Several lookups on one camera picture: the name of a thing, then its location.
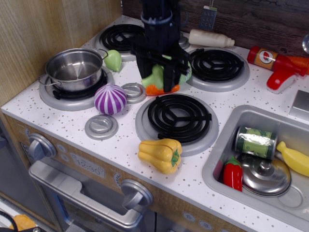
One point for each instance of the silver faucet base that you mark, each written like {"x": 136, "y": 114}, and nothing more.
{"x": 300, "y": 106}

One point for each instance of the purple striped toy onion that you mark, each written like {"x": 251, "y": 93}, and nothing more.
{"x": 110, "y": 99}

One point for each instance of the front right black burner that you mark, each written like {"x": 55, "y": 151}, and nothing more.
{"x": 181, "y": 117}

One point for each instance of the back left black burner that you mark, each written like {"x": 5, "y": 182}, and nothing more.
{"x": 117, "y": 37}

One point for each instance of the green toy can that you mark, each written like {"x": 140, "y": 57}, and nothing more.
{"x": 255, "y": 142}

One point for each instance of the silver stovetop knob front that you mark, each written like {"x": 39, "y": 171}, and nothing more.
{"x": 101, "y": 127}

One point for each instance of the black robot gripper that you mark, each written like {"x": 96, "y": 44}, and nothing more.
{"x": 160, "y": 38}

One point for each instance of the right silver oven knob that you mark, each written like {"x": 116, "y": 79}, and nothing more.
{"x": 135, "y": 194}

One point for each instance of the hanging silver utensil right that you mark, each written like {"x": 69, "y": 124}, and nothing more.
{"x": 305, "y": 43}

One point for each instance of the red toy ketchup bottle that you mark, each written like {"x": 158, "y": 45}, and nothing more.
{"x": 273, "y": 61}

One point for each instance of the yellow toy bell pepper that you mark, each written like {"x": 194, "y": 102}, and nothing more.
{"x": 163, "y": 154}

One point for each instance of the green toy broccoli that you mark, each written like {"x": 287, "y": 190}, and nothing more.
{"x": 155, "y": 78}

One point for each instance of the back right black burner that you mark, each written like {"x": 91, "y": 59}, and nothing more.
{"x": 217, "y": 70}

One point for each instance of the light green toy pear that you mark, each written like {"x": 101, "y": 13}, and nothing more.
{"x": 113, "y": 60}

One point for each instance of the red toy chili pepper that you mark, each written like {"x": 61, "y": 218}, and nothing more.
{"x": 233, "y": 173}

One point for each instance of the silver oven door handle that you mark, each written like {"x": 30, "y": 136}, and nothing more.
{"x": 77, "y": 210}

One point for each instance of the silver toy sink basin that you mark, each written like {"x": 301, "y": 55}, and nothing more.
{"x": 292, "y": 206}

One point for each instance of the yellow toy banana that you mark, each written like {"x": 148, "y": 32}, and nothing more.
{"x": 294, "y": 159}

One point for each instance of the orange toy carrot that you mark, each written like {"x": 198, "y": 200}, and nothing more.
{"x": 152, "y": 90}

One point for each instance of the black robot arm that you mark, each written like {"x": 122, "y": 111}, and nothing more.
{"x": 157, "y": 10}

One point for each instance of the steel pot lid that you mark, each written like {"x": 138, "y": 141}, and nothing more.
{"x": 265, "y": 177}

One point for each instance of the cream toy bottle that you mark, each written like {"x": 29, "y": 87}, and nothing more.
{"x": 209, "y": 39}

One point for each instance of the orange toy behind ketchup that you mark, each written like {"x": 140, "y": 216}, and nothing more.
{"x": 300, "y": 61}

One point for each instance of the yellow toy on floor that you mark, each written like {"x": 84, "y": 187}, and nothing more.
{"x": 23, "y": 222}

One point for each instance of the silver stovetop knob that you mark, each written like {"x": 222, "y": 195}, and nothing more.
{"x": 183, "y": 42}
{"x": 135, "y": 93}
{"x": 101, "y": 127}

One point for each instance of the black burner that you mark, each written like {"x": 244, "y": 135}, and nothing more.
{"x": 217, "y": 70}
{"x": 181, "y": 117}
{"x": 71, "y": 101}
{"x": 117, "y": 37}

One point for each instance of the small steel pot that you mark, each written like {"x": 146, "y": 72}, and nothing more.
{"x": 74, "y": 70}

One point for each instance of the silver oven knob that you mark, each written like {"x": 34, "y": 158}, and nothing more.
{"x": 40, "y": 147}
{"x": 135, "y": 194}

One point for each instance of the green toy cabbage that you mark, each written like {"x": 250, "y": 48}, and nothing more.
{"x": 184, "y": 77}

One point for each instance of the silver stovetop knob back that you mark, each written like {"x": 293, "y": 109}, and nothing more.
{"x": 183, "y": 42}

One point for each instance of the silver stovetop knob middle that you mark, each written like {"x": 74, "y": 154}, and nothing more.
{"x": 135, "y": 93}

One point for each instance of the front left black burner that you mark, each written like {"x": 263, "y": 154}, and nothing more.
{"x": 71, "y": 101}

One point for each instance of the left silver oven knob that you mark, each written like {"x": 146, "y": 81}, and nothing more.
{"x": 40, "y": 147}

